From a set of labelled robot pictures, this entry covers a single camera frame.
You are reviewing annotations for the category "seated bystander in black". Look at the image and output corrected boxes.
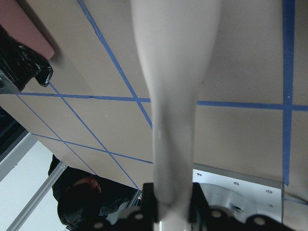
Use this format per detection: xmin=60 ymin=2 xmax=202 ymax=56
xmin=52 ymin=167 xmax=137 ymax=231

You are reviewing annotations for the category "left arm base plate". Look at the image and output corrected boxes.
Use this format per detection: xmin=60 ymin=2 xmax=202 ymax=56
xmin=192 ymin=163 xmax=283 ymax=222

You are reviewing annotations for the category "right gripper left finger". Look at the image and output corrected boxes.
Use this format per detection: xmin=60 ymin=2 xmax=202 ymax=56
xmin=84 ymin=183 xmax=158 ymax=231

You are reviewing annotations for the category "pink bin with black bag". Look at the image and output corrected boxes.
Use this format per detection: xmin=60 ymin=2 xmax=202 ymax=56
xmin=0 ymin=0 xmax=54 ymax=94

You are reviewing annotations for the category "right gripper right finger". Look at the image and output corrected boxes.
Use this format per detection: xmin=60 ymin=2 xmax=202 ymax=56
xmin=190 ymin=182 xmax=292 ymax=231

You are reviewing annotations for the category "beige hand brush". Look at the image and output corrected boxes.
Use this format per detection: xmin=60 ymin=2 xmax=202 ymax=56
xmin=131 ymin=0 xmax=222 ymax=231

